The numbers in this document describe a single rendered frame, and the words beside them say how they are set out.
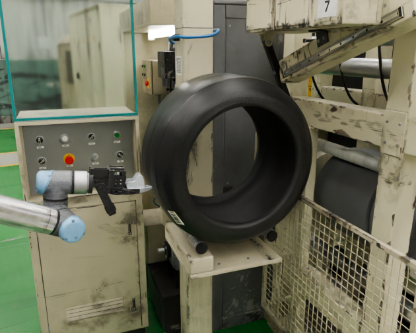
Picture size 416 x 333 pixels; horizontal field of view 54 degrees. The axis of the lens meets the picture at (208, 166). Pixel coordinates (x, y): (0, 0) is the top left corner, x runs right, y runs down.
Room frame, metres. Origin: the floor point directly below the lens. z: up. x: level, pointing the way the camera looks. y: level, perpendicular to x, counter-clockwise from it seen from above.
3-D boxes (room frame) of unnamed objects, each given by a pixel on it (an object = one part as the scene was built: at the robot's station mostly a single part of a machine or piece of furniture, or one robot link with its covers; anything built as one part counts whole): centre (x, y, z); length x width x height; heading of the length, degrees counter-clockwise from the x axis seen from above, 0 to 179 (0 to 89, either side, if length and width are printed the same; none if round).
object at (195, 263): (1.45, 0.08, 0.84); 0.36 x 0.09 x 0.06; 20
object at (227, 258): (1.50, -0.05, 0.80); 0.37 x 0.36 x 0.02; 110
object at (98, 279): (2.02, 0.66, 0.63); 0.56 x 0.41 x 1.27; 110
